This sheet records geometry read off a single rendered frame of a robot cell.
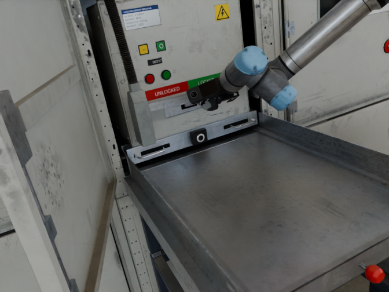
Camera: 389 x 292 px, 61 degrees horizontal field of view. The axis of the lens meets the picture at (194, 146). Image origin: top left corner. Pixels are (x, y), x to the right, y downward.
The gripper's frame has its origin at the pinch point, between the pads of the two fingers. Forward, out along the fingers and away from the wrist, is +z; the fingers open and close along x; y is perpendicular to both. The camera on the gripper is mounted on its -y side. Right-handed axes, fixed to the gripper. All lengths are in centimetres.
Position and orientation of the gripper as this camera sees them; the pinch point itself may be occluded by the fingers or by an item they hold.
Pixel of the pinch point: (201, 105)
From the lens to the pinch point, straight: 117.2
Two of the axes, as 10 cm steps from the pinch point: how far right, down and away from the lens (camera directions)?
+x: -3.4, -9.3, 1.1
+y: 8.8, -2.8, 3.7
